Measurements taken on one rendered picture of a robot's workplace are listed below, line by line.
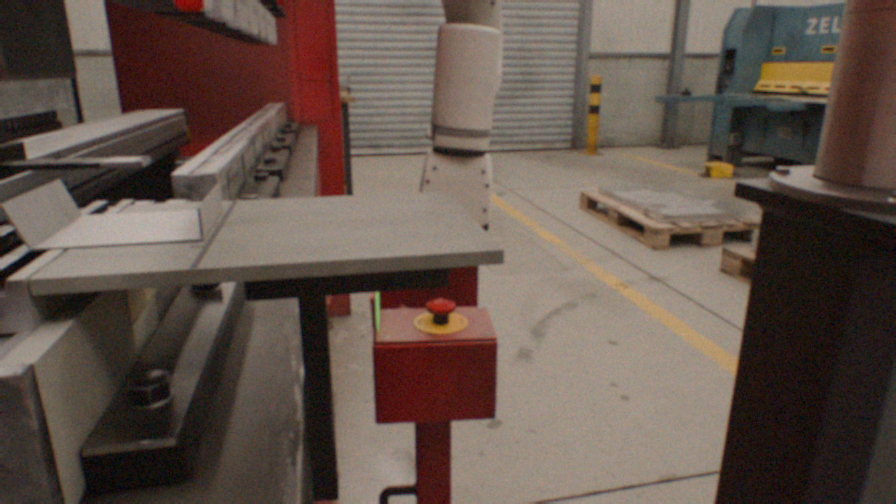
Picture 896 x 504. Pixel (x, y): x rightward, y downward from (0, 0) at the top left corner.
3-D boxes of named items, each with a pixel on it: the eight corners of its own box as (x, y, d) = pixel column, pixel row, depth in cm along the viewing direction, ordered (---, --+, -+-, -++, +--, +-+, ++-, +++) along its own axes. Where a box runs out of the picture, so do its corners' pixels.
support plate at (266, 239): (504, 264, 37) (504, 249, 36) (31, 296, 31) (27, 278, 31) (446, 202, 53) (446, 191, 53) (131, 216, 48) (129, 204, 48)
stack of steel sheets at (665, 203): (746, 219, 391) (748, 211, 390) (660, 223, 380) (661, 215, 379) (667, 189, 484) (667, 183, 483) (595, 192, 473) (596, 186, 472)
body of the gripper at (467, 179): (423, 143, 78) (417, 225, 81) (500, 149, 79) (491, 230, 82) (421, 136, 85) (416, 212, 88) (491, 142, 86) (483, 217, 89)
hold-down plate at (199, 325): (187, 484, 34) (180, 440, 33) (85, 497, 33) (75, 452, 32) (246, 296, 62) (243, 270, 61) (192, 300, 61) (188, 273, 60)
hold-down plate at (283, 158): (283, 182, 125) (282, 167, 124) (256, 183, 123) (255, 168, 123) (290, 160, 153) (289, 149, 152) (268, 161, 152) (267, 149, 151)
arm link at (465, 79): (439, 121, 87) (423, 125, 78) (447, 26, 83) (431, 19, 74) (496, 127, 85) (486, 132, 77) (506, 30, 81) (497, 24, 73)
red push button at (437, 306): (457, 332, 78) (457, 307, 76) (426, 333, 77) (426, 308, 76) (454, 320, 81) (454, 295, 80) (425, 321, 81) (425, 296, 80)
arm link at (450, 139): (428, 127, 77) (427, 150, 78) (495, 133, 78) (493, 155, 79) (426, 122, 85) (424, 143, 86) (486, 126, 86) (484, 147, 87)
